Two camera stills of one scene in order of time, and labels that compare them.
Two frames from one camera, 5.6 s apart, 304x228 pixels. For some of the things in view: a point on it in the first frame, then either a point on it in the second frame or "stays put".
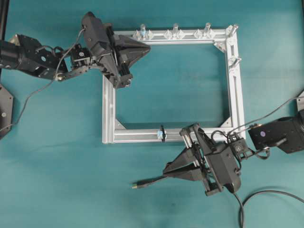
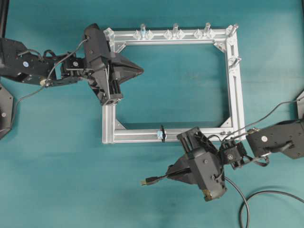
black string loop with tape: [162, 134] stays put
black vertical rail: [4, 11] stays put
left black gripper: [114, 53] -> [96, 51]
